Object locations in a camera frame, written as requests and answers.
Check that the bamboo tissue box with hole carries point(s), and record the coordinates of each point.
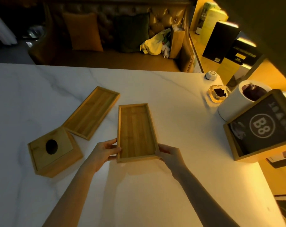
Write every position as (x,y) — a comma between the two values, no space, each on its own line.
(60,160)

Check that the dark ash pile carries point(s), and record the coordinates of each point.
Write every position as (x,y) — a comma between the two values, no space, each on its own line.
(220,92)

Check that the yellow fabric bag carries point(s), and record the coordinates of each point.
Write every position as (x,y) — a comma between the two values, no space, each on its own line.
(153,44)

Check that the orange cushion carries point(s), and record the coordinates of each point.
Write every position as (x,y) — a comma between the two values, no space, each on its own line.
(84,31)

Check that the person's right thumb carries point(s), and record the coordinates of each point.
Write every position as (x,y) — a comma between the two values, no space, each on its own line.
(160,154)

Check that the person's right hand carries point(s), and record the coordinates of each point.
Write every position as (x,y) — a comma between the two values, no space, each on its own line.
(173,160)

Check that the rectangular bamboo tray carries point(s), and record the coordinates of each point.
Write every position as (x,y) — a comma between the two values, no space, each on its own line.
(136,132)
(92,112)

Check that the dark green cushion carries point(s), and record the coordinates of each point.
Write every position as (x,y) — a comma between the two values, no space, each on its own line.
(131,33)

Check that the black box with yellow label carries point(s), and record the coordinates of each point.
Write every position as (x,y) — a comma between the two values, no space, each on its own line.
(243,54)

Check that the person's right forearm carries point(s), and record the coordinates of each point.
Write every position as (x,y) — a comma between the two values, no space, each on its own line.
(199,200)

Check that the white call button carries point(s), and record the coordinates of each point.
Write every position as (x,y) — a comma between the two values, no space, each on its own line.
(211,75)

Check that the small white plush toy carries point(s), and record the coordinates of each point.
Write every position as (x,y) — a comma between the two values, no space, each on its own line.
(166,50)

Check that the person's left hand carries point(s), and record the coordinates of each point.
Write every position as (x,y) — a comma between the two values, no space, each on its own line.
(99,154)

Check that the tufted leather sofa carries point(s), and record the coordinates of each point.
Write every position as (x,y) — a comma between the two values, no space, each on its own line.
(133,60)

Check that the large black box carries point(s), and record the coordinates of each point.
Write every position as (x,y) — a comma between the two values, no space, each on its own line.
(219,42)

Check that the pale yellow box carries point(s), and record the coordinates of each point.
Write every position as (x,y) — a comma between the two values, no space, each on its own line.
(215,22)

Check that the clear plastic bag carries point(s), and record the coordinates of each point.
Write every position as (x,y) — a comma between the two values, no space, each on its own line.
(36,31)

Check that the green and yellow box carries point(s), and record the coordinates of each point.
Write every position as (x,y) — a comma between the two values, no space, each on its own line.
(206,14)

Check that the brown paper bag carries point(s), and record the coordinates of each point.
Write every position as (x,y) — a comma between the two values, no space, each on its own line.
(176,42)

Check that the person's left thumb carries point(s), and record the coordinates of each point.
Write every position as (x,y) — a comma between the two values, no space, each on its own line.
(115,150)

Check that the white curtain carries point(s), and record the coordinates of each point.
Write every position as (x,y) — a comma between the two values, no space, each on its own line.
(2,29)

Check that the person's left forearm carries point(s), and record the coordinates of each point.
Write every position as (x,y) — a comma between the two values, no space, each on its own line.
(71,198)

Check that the wooden framed black sign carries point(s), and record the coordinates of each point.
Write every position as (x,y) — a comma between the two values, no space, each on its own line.
(263,125)

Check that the glass ashtray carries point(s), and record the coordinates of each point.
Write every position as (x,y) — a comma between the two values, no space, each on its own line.
(212,95)

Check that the white paper roll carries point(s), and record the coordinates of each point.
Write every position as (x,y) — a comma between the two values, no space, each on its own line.
(233,101)

